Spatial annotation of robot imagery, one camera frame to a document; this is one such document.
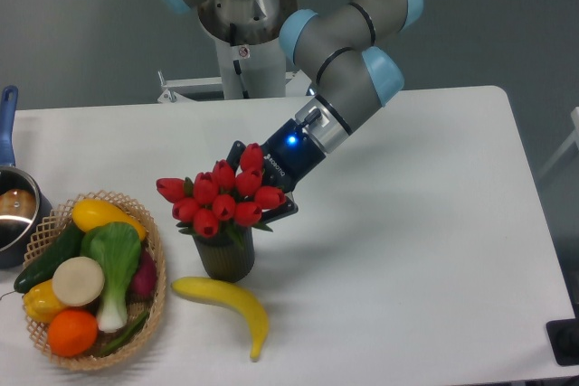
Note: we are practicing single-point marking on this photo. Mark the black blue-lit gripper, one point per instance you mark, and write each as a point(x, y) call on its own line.
point(288, 156)

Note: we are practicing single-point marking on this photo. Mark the red tulip bouquet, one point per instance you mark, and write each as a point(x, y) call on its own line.
point(222, 200)

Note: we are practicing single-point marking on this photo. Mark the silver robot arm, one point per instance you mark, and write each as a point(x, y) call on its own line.
point(351, 77)

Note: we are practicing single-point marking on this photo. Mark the dark ribbed vase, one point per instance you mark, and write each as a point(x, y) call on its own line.
point(227, 256)

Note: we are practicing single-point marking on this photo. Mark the yellow banana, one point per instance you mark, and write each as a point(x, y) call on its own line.
point(241, 300)

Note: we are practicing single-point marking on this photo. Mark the purple red onion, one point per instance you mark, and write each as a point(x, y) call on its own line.
point(144, 280)

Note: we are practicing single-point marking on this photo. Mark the green bok choy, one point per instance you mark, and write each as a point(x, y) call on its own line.
point(116, 247)

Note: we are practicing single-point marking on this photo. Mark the yellow squash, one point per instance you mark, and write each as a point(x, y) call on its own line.
point(89, 214)

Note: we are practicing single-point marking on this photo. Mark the green bean pod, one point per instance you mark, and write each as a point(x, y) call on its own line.
point(132, 329)

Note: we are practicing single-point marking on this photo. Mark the dark green cucumber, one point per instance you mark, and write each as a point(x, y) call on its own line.
point(66, 246)

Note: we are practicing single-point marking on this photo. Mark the cream round disc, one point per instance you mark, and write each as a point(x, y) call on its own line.
point(78, 281)

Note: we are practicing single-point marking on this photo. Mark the woven wicker basket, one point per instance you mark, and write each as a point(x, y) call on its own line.
point(46, 233)

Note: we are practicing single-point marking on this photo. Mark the blue saucepan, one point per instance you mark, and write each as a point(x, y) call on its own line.
point(23, 205)

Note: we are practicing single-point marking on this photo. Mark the orange fruit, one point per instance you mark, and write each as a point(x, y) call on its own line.
point(72, 332)

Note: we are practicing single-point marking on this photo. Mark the yellow bell pepper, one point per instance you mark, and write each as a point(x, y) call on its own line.
point(41, 304)

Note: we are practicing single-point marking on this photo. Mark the black device at edge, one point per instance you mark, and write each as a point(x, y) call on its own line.
point(563, 337)

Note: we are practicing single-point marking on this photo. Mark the white metal base frame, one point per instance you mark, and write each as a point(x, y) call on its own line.
point(199, 85)

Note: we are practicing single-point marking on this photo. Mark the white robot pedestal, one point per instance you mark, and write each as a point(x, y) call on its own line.
point(246, 57)

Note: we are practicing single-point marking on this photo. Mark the white frame at right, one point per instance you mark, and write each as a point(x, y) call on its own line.
point(565, 153)

